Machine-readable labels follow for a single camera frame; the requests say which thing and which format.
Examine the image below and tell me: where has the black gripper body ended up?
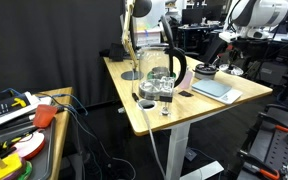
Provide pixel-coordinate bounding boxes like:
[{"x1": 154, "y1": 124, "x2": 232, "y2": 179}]
[{"x1": 228, "y1": 39, "x2": 257, "y2": 63}]

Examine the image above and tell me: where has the grey pot black lid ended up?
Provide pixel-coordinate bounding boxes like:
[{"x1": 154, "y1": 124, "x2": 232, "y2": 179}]
[{"x1": 193, "y1": 63, "x2": 219, "y2": 80}]

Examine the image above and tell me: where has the silver pot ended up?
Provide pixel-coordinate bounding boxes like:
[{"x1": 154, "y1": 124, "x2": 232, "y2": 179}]
[{"x1": 150, "y1": 66, "x2": 171, "y2": 80}]

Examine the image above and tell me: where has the black office chair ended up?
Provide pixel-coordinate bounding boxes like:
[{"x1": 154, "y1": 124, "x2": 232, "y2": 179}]
[{"x1": 197, "y1": 30, "x2": 230, "y2": 66}]

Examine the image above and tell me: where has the white kitchen scale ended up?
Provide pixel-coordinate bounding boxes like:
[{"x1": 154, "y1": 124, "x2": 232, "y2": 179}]
[{"x1": 191, "y1": 78, "x2": 244, "y2": 106}]

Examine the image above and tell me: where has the pink translucent cup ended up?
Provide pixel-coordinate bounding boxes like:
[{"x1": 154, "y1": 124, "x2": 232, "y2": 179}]
[{"x1": 179, "y1": 69, "x2": 194, "y2": 90}]

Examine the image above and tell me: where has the black square patch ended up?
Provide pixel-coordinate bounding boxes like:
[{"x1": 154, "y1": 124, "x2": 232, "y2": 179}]
[{"x1": 178, "y1": 90, "x2": 194, "y2": 98}]

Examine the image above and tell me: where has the green round coaster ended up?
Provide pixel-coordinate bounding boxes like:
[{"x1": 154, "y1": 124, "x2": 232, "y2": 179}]
[{"x1": 146, "y1": 71, "x2": 178, "y2": 81}]

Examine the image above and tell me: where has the glass jar black band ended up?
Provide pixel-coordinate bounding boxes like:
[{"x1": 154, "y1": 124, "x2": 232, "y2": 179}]
[{"x1": 158, "y1": 76, "x2": 176, "y2": 117}]

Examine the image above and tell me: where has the white printed cardboard box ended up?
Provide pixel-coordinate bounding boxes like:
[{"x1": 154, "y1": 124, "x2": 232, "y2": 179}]
[{"x1": 135, "y1": 27, "x2": 163, "y2": 48}]

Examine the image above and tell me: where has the black perforated panel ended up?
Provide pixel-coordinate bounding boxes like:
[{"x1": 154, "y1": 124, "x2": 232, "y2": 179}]
[{"x1": 243, "y1": 106, "x2": 288, "y2": 180}]

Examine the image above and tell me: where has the white desk leg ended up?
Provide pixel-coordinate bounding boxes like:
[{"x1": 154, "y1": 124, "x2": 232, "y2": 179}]
[{"x1": 165, "y1": 121, "x2": 225, "y2": 180}]

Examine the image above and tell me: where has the black box beside monitor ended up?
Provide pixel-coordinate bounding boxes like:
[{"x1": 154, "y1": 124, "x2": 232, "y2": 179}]
[{"x1": 98, "y1": 42, "x2": 127, "y2": 63}]

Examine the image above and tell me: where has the black curtain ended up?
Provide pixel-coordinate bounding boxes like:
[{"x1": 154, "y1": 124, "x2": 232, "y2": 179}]
[{"x1": 0, "y1": 0, "x2": 125, "y2": 108}]

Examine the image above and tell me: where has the orange silicone cup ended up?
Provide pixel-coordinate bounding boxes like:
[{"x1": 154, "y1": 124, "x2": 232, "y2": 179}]
[{"x1": 32, "y1": 104, "x2": 59, "y2": 129}]

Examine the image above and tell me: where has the grey tray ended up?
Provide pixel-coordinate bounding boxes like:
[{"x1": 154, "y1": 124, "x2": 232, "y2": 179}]
[{"x1": 0, "y1": 116, "x2": 57, "y2": 180}]

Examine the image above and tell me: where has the pink white round toy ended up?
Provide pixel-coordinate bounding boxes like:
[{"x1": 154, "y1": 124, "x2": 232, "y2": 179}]
[{"x1": 12, "y1": 129, "x2": 47, "y2": 160}]

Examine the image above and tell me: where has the black book yellow mark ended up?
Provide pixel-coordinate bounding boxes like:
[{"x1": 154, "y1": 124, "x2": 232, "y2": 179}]
[{"x1": 0, "y1": 94, "x2": 32, "y2": 122}]

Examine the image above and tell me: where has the green round toy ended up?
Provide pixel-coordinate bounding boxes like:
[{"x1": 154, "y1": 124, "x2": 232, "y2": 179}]
[{"x1": 17, "y1": 160, "x2": 33, "y2": 180}]

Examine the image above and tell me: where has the yellow toy block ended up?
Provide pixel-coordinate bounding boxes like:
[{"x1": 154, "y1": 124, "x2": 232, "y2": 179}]
[{"x1": 0, "y1": 153, "x2": 23, "y2": 180}]

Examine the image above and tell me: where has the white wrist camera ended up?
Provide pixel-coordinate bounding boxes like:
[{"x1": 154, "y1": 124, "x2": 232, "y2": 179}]
[{"x1": 219, "y1": 31, "x2": 240, "y2": 43}]

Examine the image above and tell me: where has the glass kettle black handle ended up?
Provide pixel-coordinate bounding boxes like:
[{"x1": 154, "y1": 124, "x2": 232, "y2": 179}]
[{"x1": 137, "y1": 14, "x2": 188, "y2": 101}]

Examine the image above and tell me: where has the orange handled clamp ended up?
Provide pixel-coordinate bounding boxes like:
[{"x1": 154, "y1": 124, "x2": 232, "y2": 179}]
[
  {"x1": 237, "y1": 149, "x2": 282, "y2": 180},
  {"x1": 257, "y1": 111, "x2": 288, "y2": 134}
]

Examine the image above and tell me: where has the white power cable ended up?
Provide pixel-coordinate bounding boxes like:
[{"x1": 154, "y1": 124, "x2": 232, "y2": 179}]
[{"x1": 131, "y1": 92, "x2": 168, "y2": 180}]

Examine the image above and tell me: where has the blue cable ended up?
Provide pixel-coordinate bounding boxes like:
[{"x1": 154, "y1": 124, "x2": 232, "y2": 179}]
[{"x1": 0, "y1": 87, "x2": 89, "y2": 117}]

